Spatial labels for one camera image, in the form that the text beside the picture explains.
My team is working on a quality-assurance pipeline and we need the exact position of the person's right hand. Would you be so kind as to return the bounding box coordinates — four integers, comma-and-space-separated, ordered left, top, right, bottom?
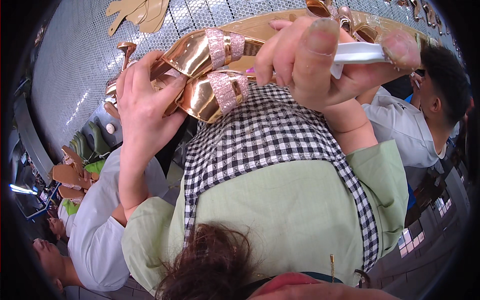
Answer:
253, 17, 421, 113

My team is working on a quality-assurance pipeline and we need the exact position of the person's left hand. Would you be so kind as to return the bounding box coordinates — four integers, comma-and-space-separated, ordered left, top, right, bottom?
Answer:
115, 50, 188, 151

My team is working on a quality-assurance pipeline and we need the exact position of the white plastic tool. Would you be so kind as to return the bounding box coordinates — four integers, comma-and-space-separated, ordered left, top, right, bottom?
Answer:
329, 41, 389, 80

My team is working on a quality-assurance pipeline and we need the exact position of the rose gold glitter strap sandal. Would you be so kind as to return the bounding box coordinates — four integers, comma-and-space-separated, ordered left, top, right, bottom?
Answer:
105, 28, 268, 97
150, 69, 250, 124

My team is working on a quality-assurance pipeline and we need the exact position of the row of green shoe lasts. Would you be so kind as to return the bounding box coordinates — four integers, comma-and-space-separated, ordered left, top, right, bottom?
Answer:
69, 121, 112, 164

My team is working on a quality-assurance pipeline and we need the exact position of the group of rose gold sandals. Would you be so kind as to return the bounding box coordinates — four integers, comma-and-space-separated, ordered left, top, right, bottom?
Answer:
305, 0, 380, 44

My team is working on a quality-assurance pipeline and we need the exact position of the stack of tan soled sandals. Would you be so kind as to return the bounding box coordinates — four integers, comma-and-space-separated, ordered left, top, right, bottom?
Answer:
52, 145, 101, 204

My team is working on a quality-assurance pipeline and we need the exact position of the pile of tan insoles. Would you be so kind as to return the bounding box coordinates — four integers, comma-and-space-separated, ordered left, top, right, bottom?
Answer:
105, 0, 170, 37

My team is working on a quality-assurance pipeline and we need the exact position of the person's body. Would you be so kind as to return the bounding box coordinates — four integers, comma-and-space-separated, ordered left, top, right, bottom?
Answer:
121, 82, 410, 300

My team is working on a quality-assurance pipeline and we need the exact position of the row of sandals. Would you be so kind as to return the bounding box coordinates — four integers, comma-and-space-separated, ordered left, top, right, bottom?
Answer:
395, 0, 445, 35

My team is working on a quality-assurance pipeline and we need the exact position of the blue framed cart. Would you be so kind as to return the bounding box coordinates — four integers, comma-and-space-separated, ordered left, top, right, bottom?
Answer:
10, 182, 61, 222

